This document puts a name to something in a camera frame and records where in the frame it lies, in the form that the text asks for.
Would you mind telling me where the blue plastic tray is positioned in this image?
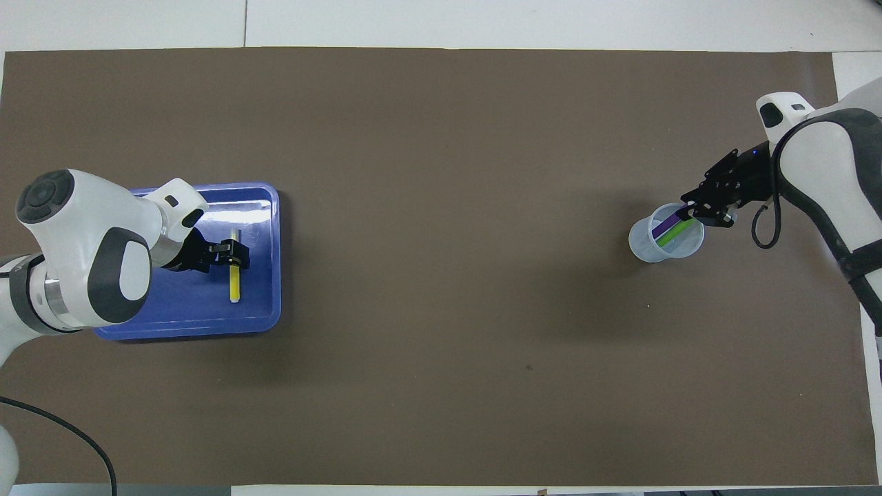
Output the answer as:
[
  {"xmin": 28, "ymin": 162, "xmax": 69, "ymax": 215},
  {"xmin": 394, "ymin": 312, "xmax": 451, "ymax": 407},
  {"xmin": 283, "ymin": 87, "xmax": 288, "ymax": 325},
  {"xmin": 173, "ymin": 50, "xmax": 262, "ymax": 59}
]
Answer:
[{"xmin": 93, "ymin": 182, "xmax": 282, "ymax": 341}]

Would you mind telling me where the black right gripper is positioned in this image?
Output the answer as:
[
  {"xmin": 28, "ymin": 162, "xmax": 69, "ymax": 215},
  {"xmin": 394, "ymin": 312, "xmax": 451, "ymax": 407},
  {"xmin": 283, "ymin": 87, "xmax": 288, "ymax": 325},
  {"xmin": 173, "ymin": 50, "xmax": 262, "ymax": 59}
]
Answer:
[{"xmin": 679, "ymin": 148, "xmax": 776, "ymax": 228}]

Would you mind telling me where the green marker pen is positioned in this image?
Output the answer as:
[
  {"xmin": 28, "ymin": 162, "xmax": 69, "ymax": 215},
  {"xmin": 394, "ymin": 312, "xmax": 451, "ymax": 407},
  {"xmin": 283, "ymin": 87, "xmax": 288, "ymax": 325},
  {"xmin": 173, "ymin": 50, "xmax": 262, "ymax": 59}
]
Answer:
[{"xmin": 656, "ymin": 219, "xmax": 695, "ymax": 247}]

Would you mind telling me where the translucent plastic cup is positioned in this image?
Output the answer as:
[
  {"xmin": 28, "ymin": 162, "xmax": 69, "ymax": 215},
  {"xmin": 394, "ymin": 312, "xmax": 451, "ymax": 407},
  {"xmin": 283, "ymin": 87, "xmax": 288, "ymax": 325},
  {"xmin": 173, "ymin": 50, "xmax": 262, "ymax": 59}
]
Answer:
[{"xmin": 628, "ymin": 203, "xmax": 706, "ymax": 264}]

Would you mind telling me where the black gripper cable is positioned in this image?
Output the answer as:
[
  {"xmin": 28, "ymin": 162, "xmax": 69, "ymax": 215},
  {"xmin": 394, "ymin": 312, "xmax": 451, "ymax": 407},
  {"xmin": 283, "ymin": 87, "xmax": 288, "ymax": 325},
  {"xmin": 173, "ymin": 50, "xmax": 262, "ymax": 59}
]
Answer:
[
  {"xmin": 0, "ymin": 396, "xmax": 118, "ymax": 496},
  {"xmin": 751, "ymin": 121, "xmax": 821, "ymax": 250}
]

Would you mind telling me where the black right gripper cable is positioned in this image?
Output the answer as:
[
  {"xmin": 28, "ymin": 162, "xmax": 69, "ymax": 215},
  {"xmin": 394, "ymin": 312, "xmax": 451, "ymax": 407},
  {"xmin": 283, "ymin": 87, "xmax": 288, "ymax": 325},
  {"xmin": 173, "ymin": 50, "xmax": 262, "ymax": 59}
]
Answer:
[{"xmin": 751, "ymin": 121, "xmax": 821, "ymax": 250}]

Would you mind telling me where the purple marker pen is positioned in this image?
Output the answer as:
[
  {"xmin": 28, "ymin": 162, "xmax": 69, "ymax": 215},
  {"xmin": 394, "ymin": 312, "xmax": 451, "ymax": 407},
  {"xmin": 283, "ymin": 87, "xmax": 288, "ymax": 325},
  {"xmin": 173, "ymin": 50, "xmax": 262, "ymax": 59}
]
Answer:
[{"xmin": 651, "ymin": 207, "xmax": 690, "ymax": 238}]

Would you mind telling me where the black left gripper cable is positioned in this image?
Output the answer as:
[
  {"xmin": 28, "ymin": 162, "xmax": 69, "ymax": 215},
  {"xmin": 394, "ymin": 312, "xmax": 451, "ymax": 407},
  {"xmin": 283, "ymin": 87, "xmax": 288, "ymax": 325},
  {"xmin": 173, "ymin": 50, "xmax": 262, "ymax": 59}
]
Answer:
[{"xmin": 0, "ymin": 396, "xmax": 118, "ymax": 496}]

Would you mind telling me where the yellow marker pen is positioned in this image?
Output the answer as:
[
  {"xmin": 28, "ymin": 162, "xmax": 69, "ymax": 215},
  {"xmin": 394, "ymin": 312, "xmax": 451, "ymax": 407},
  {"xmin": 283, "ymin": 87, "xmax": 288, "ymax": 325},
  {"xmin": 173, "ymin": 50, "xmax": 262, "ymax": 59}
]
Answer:
[{"xmin": 229, "ymin": 229, "xmax": 242, "ymax": 304}]

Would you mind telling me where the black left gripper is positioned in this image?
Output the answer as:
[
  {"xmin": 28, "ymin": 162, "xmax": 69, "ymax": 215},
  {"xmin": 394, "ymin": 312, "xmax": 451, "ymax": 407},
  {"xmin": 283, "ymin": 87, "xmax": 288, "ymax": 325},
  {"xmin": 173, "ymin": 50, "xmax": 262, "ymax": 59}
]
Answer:
[{"xmin": 169, "ymin": 227, "xmax": 249, "ymax": 273}]

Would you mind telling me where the brown table mat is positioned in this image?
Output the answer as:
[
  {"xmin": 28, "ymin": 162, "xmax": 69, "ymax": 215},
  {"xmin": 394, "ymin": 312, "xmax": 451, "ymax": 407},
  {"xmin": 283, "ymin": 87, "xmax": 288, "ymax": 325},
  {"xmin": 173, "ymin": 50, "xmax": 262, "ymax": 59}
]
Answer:
[{"xmin": 0, "ymin": 47, "xmax": 879, "ymax": 486}]

